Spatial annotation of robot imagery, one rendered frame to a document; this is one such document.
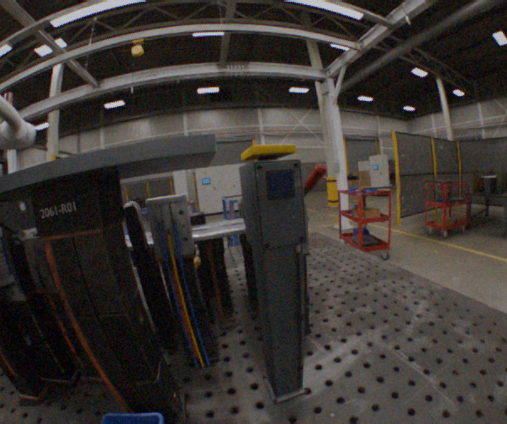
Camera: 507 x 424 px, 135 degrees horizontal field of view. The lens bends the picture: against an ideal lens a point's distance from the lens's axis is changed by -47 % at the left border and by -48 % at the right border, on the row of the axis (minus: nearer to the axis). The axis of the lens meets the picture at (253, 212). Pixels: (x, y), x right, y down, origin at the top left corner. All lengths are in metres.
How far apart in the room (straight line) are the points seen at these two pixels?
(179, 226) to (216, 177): 8.05
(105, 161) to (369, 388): 0.56
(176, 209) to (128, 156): 0.20
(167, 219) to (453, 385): 0.67
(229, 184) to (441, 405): 8.38
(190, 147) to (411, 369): 0.58
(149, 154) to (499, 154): 7.24
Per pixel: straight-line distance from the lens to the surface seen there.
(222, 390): 0.51
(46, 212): 0.29
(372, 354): 0.57
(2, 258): 0.63
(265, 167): 0.24
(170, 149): 0.20
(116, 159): 0.21
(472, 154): 7.45
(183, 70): 4.27
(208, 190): 8.41
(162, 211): 0.39
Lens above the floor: 1.11
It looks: 8 degrees down
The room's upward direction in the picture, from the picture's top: 6 degrees counter-clockwise
